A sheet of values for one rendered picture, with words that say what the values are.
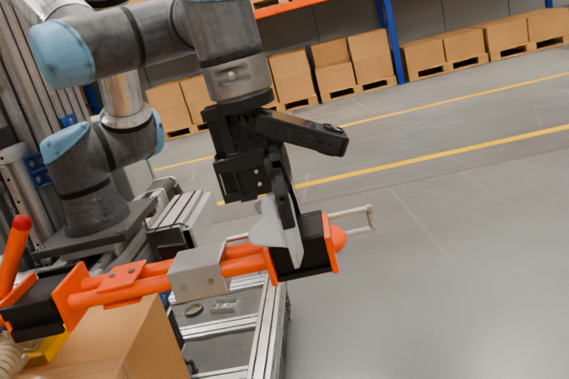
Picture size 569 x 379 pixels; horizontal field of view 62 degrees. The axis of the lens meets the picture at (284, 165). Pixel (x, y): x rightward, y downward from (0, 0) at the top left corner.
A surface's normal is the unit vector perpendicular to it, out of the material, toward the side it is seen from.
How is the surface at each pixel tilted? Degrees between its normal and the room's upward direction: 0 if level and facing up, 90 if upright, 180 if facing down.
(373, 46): 90
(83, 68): 123
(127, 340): 0
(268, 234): 70
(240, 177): 90
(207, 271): 90
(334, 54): 90
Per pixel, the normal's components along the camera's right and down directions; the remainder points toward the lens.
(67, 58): 0.54, 0.34
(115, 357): -0.25, -0.93
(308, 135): 0.01, 0.32
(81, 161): 0.53, 0.11
